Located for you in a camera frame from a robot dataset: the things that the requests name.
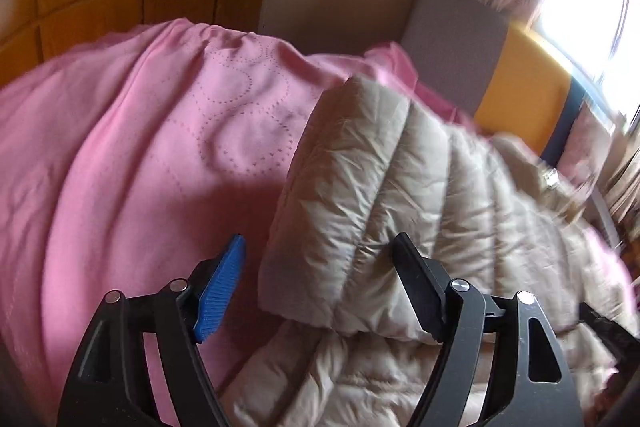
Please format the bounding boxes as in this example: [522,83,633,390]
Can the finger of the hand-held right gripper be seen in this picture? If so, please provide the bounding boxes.
[579,302,639,350]

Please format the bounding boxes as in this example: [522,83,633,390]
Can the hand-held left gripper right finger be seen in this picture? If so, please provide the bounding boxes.
[387,232,586,427]

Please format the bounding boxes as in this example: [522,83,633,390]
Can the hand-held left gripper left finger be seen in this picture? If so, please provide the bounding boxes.
[57,233,247,427]

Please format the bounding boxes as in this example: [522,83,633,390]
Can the beige puffer jacket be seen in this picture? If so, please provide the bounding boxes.
[220,76,636,427]

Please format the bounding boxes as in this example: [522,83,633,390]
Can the pink quilted blanket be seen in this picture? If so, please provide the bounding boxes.
[0,18,637,427]

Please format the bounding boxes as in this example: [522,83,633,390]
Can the pale pink pillow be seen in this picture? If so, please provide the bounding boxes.
[556,103,617,188]

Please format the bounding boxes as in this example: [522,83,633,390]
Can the grey yellow blue headboard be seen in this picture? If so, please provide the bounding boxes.
[400,0,587,162]

